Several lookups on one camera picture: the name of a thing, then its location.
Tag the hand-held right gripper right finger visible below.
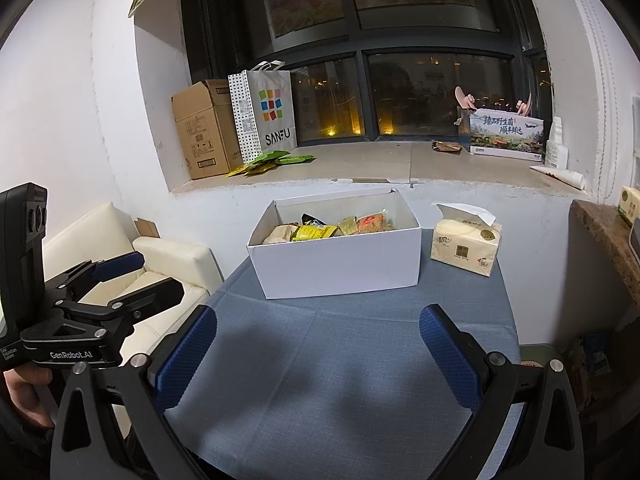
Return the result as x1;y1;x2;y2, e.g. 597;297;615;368
419;304;586;480

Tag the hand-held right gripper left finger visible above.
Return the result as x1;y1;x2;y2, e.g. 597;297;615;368
50;304;218;480

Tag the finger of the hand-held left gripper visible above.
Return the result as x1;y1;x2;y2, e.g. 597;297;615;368
30;276;185;334
45;251;146;307

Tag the white cardboard box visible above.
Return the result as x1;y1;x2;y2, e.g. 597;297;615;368
246;187;423;300

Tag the person's left hand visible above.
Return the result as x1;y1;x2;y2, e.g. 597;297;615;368
0;364;56;428

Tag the cream leather sofa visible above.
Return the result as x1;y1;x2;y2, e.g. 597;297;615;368
40;202;224;361

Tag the green stool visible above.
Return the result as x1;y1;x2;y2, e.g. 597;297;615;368
519;342;568;367

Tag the yellow tissue pack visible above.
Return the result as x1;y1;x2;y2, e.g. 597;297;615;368
430;202;502;277

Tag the blue tablecloth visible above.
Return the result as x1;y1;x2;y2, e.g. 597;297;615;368
165;227;526;480

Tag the brown bag with packets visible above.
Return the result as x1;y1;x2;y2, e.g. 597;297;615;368
562;330;613;376

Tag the cream packet with orange edge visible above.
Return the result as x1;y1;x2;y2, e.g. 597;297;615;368
355;211;396;235

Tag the brown cardboard box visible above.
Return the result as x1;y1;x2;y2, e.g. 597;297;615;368
171;79;246;181

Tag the pile of green packets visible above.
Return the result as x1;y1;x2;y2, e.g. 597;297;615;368
223;150;316;179

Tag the brown stone counter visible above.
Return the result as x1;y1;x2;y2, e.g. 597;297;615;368
570;199;640;306

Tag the white tube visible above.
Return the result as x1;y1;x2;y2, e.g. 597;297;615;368
530;164;586;191

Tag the white dotted shopping bag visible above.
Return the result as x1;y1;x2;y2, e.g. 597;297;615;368
228;60;297;165

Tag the printed landscape carton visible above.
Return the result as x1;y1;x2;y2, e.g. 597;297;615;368
468;108;547;162

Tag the white plastic bottle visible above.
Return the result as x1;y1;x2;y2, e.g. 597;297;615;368
544;116;569;170

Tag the pale green tissue pack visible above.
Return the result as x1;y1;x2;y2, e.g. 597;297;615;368
618;185;640;226

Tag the dark window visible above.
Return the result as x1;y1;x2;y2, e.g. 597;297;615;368
179;0;553;143

